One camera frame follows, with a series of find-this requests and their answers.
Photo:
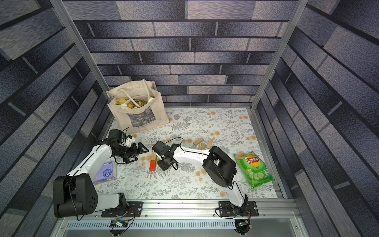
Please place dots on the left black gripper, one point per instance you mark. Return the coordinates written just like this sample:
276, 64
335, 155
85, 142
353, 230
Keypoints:
135, 151

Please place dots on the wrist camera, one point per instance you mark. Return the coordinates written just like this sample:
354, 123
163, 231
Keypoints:
159, 147
128, 141

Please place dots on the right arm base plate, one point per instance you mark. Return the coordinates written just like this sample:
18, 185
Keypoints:
226, 209

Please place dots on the green chips bag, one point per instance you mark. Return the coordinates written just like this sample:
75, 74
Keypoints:
254, 169

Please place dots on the right circuit board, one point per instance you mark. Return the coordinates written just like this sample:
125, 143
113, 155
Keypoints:
242, 224

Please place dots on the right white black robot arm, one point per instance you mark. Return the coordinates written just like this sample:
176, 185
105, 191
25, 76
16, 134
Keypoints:
217, 164

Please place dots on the natural wood block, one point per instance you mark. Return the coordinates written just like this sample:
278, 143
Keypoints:
153, 156
198, 141
210, 143
202, 146

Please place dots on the purple tissue pack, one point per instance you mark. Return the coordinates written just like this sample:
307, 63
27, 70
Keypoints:
107, 172

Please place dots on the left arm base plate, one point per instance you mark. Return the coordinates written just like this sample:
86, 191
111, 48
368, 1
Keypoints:
129, 210

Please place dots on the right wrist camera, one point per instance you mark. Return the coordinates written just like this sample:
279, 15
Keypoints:
159, 147

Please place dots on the beige canvas tote bag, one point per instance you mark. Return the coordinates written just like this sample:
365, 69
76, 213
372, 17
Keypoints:
137, 106

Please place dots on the aluminium front rail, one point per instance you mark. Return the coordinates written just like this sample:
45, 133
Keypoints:
191, 218

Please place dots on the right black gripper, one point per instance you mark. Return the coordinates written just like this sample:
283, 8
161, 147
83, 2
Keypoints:
165, 161

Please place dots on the red block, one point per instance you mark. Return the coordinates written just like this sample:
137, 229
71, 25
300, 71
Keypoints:
152, 166

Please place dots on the natural wood block upright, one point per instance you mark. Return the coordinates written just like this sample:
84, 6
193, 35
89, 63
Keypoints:
202, 146

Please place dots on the circuit board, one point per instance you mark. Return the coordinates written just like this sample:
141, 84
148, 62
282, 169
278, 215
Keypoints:
118, 224
242, 224

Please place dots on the left circuit board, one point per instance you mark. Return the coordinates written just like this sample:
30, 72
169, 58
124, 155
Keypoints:
118, 224

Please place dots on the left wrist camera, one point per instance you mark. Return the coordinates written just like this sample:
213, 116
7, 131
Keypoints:
128, 141

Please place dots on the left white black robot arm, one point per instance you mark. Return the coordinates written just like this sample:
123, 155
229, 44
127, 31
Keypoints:
75, 195

